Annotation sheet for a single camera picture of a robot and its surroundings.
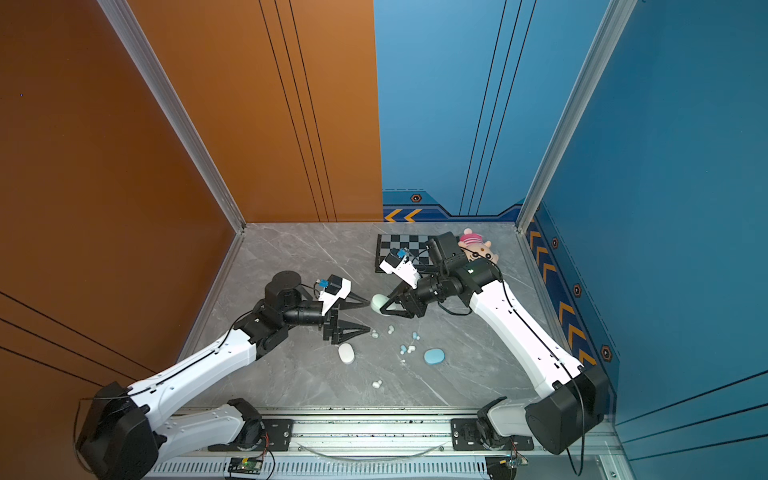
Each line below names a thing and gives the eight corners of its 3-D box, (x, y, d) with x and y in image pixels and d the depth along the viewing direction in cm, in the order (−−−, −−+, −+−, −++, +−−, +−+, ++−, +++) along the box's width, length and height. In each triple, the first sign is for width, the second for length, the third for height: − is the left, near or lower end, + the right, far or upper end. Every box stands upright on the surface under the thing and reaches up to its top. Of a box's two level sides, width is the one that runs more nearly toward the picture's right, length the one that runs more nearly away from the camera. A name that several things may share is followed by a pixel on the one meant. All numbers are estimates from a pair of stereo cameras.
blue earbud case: (424, 364, 87) (425, 361, 85) (423, 351, 89) (424, 348, 87) (444, 364, 87) (445, 361, 85) (442, 351, 89) (443, 348, 87)
